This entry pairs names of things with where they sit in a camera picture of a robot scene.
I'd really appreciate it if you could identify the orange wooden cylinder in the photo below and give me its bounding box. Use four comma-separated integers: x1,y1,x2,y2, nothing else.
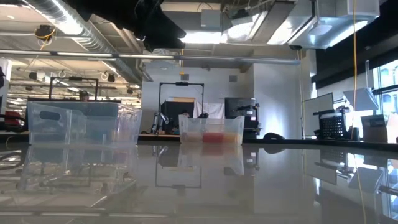
202,133,224,144

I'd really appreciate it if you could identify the yellow wooden cylinder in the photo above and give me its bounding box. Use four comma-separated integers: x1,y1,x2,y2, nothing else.
223,133,242,144

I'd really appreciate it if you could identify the clear plastic bin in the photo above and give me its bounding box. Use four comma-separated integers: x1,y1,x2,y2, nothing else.
26,101,143,147
178,114,245,146
70,108,139,146

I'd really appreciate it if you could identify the white cloth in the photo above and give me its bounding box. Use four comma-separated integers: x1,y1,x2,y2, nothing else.
193,101,225,119

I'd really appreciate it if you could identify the black curtain panel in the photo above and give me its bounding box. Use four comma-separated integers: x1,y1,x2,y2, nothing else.
160,101,195,133

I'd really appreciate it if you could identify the black equipment cabinet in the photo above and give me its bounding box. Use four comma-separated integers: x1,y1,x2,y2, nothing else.
224,96,261,140

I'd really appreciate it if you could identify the grey ceiling pipe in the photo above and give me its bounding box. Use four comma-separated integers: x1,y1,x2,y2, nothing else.
0,49,301,65

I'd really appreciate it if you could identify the ceiling light strip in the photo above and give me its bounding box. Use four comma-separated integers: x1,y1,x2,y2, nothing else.
178,30,228,44

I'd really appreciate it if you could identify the grey junction box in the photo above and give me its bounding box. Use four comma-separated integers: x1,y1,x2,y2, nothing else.
200,9,222,29

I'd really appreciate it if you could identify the whiteboard on stand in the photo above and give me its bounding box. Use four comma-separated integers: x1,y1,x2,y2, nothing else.
303,92,335,137

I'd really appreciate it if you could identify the black perforated cart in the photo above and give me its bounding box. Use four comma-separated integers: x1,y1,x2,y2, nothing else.
312,106,351,140

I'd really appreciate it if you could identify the white angled panel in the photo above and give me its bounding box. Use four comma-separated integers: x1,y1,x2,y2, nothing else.
343,86,379,111

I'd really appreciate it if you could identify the cardboard box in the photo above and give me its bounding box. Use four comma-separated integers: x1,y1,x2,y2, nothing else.
360,114,389,144

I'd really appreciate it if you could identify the red toolbox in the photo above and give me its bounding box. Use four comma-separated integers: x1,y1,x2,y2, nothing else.
3,111,22,128

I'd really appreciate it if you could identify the black gantry frame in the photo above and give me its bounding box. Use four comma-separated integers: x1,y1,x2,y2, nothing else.
158,82,205,138
48,76,100,101

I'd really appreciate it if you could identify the white air duct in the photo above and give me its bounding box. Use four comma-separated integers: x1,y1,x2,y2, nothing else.
267,0,381,50

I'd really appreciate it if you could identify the yellow hanging rope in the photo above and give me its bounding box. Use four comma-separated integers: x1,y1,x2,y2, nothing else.
350,0,358,140

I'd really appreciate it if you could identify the yellow cable reel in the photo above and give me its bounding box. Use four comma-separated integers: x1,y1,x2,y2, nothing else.
34,24,56,43

